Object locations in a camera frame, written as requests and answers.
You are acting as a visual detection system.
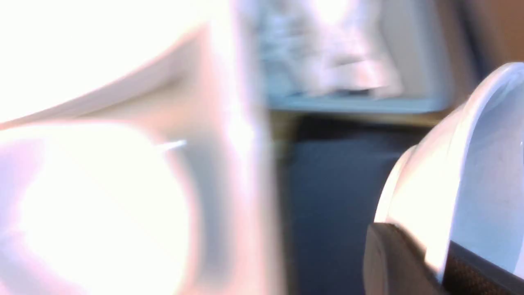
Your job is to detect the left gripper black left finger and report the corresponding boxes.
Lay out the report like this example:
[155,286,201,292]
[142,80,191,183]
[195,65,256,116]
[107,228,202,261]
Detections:
[363,223,447,295]

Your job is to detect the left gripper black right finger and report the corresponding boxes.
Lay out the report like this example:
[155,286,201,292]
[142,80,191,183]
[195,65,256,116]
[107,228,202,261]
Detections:
[442,242,524,295]

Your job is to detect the white small bowl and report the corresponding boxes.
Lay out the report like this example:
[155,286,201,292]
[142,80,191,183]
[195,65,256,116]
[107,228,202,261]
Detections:
[374,62,524,281]

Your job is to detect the black serving tray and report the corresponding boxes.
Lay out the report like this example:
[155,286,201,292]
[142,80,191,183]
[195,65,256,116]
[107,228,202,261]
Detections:
[281,116,430,295]

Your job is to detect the large white plastic tub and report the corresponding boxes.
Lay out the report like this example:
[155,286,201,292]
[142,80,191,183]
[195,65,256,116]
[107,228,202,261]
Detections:
[0,0,287,295]

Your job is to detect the teal plastic bin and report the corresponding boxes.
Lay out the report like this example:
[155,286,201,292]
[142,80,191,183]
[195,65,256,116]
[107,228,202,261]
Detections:
[255,0,453,113]

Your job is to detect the pile of white spoons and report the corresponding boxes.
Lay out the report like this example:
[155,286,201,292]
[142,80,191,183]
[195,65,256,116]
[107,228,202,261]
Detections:
[260,0,404,98]

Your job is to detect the brown plastic bin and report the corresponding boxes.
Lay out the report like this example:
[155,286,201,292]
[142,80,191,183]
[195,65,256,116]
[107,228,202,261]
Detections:
[451,0,524,79]

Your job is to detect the stack of white square plates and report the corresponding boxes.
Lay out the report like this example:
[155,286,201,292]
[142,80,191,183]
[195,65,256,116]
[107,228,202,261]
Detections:
[0,0,233,129]

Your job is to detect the stack of white small bowls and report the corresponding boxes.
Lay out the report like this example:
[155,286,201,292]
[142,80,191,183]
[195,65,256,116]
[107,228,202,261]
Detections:
[1,123,199,295]

